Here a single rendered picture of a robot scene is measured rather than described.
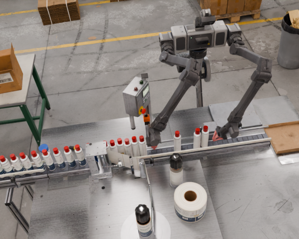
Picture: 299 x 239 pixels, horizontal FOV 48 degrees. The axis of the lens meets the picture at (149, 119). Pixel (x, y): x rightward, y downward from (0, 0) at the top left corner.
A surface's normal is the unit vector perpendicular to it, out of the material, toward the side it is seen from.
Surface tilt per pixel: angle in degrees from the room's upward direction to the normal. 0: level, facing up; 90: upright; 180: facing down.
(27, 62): 0
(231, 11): 91
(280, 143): 0
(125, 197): 0
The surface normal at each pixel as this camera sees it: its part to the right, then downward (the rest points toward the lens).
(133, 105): -0.46, 0.66
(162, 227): -0.07, -0.69
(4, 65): 0.22, 0.68
